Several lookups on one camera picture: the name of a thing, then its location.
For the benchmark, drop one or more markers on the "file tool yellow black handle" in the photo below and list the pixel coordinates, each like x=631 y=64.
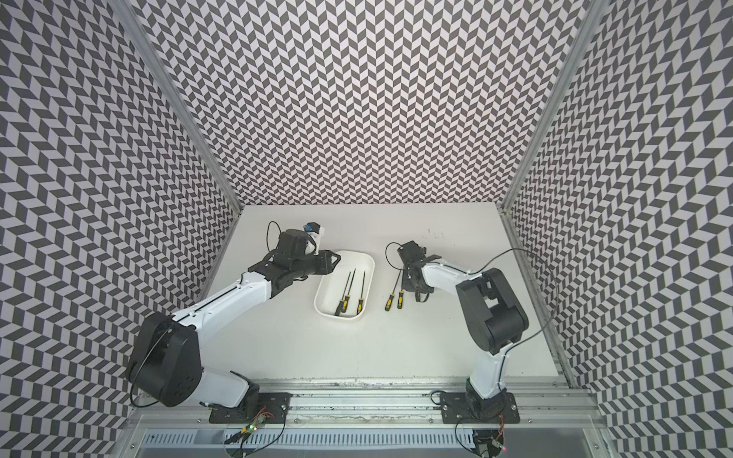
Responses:
x=361 y=302

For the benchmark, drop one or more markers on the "left aluminium corner post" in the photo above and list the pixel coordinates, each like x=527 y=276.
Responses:
x=128 y=20

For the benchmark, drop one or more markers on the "base wiring with board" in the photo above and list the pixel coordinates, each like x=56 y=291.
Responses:
x=484 y=438
x=252 y=430

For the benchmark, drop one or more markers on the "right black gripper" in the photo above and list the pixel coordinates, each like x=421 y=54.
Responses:
x=408 y=286

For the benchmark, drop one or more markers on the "left base wiring with board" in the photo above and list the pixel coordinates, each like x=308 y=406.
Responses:
x=252 y=430

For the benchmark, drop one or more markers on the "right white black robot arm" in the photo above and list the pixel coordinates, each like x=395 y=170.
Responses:
x=494 y=317

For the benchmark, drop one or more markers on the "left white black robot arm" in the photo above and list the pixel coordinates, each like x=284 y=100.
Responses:
x=166 y=361

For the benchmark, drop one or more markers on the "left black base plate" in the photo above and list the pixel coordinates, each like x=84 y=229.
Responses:
x=273 y=405

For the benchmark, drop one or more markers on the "white plastic storage tray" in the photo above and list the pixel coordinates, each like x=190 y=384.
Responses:
x=331 y=286

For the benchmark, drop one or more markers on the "aluminium corner post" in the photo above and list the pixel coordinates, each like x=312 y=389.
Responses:
x=128 y=20
x=580 y=44

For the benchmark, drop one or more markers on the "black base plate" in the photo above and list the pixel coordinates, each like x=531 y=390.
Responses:
x=273 y=405
x=456 y=407

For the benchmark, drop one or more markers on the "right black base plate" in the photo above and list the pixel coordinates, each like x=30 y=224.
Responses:
x=456 y=407

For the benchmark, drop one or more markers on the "left wrist camera white blue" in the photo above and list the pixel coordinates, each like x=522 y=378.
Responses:
x=314 y=230

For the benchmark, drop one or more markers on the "right aluminium corner post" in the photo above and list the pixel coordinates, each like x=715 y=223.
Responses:
x=580 y=44

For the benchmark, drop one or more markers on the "right base wiring with board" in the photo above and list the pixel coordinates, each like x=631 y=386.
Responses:
x=484 y=438

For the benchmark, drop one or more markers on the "aluminium front rail frame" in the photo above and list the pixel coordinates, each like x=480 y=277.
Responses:
x=385 y=418

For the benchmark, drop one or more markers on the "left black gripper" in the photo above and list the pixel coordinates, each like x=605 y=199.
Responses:
x=325 y=258

